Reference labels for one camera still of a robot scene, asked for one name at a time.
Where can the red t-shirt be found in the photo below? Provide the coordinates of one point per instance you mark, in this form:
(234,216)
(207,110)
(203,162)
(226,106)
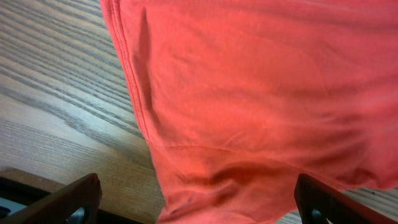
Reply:
(237,98)

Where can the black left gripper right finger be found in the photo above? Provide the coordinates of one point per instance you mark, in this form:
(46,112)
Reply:
(319,203)

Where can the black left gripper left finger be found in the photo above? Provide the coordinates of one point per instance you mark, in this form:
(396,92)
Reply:
(59,207)

